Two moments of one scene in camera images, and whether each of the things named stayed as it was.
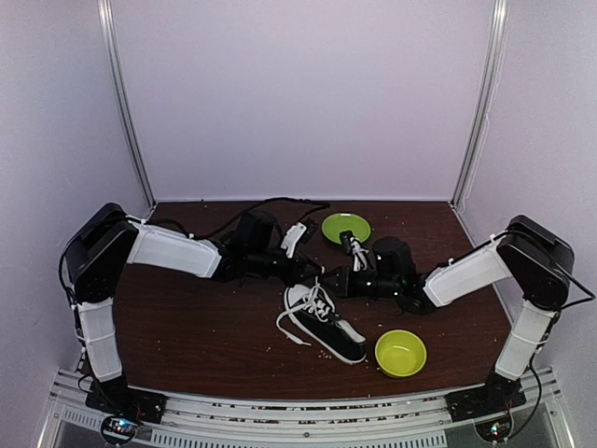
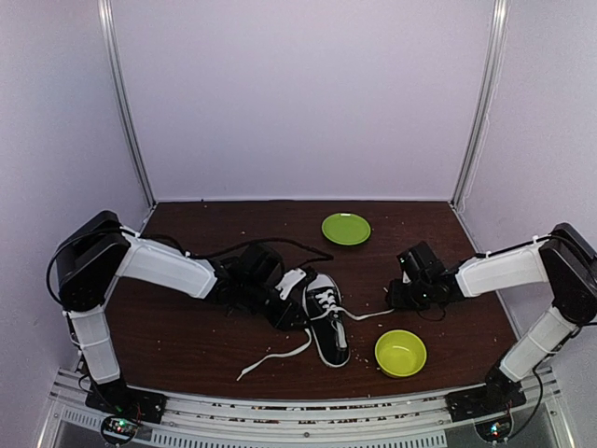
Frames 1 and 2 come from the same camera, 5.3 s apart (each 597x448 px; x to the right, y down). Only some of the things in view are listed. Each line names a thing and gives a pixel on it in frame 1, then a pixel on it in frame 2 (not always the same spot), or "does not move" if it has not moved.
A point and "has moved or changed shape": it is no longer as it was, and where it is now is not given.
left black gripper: [296, 275] to [283, 319]
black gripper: [392, 258] to [421, 262]
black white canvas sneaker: [313, 314] has moved or changed shape
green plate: [336, 223] does not move
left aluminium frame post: [119, 85] does not move
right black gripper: [345, 286] to [395, 298]
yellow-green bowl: [400, 353] does not move
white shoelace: [314, 306] has moved or changed shape
